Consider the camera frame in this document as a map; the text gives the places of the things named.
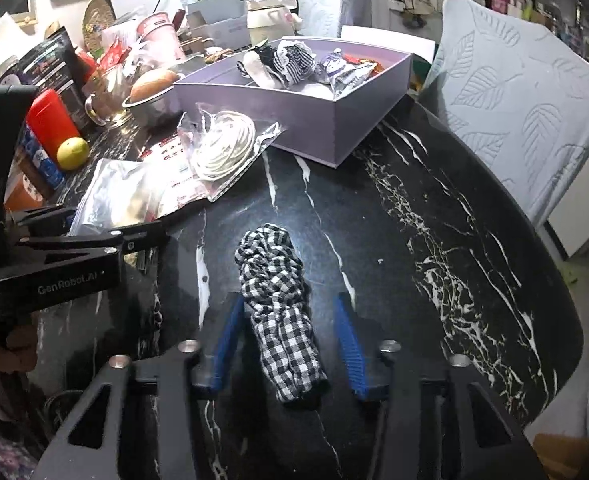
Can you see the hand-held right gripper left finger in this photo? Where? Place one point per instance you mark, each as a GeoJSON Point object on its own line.
{"type": "Point", "coordinates": [227, 340]}

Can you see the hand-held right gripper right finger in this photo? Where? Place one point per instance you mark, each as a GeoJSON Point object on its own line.
{"type": "Point", "coordinates": [349, 345]}

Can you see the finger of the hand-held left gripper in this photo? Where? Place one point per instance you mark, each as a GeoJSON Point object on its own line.
{"type": "Point", "coordinates": [49, 220]}
{"type": "Point", "coordinates": [134, 240]}

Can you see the black white gingham scrunchie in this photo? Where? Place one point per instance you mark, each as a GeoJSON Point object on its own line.
{"type": "Point", "coordinates": [279, 310]}

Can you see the lavender cardboard box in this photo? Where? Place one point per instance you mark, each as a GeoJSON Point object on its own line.
{"type": "Point", "coordinates": [304, 115]}

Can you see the black and white cloth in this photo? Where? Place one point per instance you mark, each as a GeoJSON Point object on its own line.
{"type": "Point", "coordinates": [259, 67]}

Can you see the lace-trimmed gingham cloth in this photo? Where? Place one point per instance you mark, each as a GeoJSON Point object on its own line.
{"type": "Point", "coordinates": [294, 60]}

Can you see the white printed pouch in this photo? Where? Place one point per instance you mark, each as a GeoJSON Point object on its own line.
{"type": "Point", "coordinates": [344, 75]}

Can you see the red soft item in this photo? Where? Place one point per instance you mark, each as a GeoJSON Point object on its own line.
{"type": "Point", "coordinates": [369, 62]}

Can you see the person's left hand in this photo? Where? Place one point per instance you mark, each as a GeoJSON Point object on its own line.
{"type": "Point", "coordinates": [22, 350]}

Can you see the clear zip bag white powder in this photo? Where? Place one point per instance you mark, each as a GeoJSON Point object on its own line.
{"type": "Point", "coordinates": [109, 195]}

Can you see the blue printed white-capped bottle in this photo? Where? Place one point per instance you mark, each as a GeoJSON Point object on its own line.
{"type": "Point", "coordinates": [42, 160]}

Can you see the yellow lemon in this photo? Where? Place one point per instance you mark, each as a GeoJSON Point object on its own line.
{"type": "Point", "coordinates": [72, 153]}

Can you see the red white printed packet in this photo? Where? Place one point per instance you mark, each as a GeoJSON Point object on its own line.
{"type": "Point", "coordinates": [179, 175]}

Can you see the red plastic bottle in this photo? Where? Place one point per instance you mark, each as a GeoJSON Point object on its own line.
{"type": "Point", "coordinates": [52, 120]}

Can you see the glass mug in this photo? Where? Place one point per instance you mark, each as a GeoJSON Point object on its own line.
{"type": "Point", "coordinates": [107, 100]}

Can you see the metal bowl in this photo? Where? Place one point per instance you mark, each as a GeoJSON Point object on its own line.
{"type": "Point", "coordinates": [149, 107]}

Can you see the black printed bag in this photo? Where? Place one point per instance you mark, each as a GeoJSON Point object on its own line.
{"type": "Point", "coordinates": [49, 65]}

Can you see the red snack packet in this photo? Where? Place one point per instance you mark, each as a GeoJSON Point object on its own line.
{"type": "Point", "coordinates": [114, 55]}

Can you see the woven hand fan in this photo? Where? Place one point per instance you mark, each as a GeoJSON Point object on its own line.
{"type": "Point", "coordinates": [97, 22]}

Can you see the pink cup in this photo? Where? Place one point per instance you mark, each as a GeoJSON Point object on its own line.
{"type": "Point", "coordinates": [159, 35]}

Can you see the white organiser box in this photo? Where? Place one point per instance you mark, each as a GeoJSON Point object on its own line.
{"type": "Point", "coordinates": [219, 20]}

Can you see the white cabinet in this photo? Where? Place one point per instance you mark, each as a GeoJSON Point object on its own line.
{"type": "Point", "coordinates": [581, 232]}

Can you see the cream lidded pot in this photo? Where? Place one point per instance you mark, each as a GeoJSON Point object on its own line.
{"type": "Point", "coordinates": [269, 17]}

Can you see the large light blue chair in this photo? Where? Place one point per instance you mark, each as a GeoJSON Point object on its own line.
{"type": "Point", "coordinates": [519, 100]}

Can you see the small light blue chair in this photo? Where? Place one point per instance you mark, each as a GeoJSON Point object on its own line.
{"type": "Point", "coordinates": [332, 7]}

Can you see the small white photo frame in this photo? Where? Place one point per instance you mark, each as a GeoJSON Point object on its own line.
{"type": "Point", "coordinates": [18, 7]}

